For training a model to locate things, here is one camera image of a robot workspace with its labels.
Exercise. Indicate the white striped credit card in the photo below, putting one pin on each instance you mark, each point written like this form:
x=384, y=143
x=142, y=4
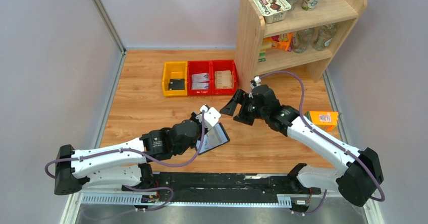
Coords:
x=211, y=140

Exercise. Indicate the red orange cookie box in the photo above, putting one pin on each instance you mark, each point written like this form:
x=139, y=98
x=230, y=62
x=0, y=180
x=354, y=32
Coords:
x=282, y=41

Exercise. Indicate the wooden shelf unit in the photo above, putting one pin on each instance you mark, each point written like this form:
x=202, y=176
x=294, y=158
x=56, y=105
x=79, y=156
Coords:
x=252, y=29

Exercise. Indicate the red plastic bin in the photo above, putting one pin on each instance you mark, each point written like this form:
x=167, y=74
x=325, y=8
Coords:
x=195, y=67
x=221, y=65

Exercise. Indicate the right red plastic bin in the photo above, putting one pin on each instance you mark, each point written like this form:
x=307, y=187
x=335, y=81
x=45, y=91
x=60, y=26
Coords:
x=221, y=65

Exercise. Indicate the beige cards stack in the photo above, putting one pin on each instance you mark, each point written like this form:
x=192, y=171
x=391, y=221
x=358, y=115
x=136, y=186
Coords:
x=223, y=79

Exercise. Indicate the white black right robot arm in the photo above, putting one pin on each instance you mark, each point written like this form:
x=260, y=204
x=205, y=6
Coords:
x=357, y=174

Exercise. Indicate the aluminium frame rail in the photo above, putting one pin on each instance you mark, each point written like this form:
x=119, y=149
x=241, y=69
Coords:
x=93, y=58

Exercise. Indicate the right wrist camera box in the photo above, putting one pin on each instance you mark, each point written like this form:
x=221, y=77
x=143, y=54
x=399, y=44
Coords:
x=254, y=83

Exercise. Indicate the black leather card holder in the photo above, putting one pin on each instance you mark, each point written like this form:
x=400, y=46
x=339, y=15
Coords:
x=221, y=133

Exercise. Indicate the clear glass bottle left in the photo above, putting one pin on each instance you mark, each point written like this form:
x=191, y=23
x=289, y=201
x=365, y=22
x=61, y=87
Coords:
x=301, y=39

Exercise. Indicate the yellow green juice carton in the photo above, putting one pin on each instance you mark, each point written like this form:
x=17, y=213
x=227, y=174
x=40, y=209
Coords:
x=326, y=120

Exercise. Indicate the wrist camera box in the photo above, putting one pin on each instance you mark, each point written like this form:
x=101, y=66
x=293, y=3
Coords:
x=210, y=116
x=254, y=83

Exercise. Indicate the stacked colourful sponges pack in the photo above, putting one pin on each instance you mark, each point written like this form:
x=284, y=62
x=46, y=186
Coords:
x=266, y=44

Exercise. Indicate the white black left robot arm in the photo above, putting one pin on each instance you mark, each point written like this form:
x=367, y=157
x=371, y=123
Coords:
x=127, y=164

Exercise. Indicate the middle red plastic bin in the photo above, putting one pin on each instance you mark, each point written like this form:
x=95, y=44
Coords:
x=195, y=67

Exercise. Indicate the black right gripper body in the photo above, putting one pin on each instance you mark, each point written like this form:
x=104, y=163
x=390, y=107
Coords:
x=248, y=112

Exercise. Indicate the white cards in bin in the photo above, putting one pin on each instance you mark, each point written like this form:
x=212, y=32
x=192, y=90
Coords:
x=200, y=81

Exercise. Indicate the clear glass bottle right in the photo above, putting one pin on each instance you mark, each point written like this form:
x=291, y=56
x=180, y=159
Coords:
x=324, y=37

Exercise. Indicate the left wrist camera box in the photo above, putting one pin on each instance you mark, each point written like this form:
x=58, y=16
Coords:
x=210, y=116

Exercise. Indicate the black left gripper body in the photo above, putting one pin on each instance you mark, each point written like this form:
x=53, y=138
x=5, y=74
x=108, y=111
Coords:
x=193, y=117

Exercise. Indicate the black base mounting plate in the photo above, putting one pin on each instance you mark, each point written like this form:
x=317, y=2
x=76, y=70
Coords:
x=225, y=188

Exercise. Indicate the clear glass bottle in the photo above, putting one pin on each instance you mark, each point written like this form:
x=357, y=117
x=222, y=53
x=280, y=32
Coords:
x=324, y=37
x=301, y=39

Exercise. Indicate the yellow plastic bin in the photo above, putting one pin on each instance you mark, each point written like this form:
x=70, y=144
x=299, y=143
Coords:
x=174, y=70

